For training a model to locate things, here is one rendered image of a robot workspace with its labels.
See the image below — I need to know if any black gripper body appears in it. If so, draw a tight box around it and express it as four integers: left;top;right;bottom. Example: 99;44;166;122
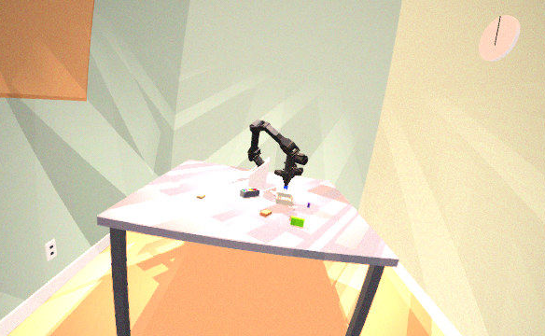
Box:
274;161;296;176

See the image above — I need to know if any orange rectangular block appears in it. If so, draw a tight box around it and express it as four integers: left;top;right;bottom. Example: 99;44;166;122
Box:
259;209;272;217

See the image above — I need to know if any green rectangular block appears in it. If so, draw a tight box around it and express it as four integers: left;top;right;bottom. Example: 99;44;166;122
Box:
290;217;305;227

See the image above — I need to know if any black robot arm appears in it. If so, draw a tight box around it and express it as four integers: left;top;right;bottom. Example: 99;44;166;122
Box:
247;119;308;176

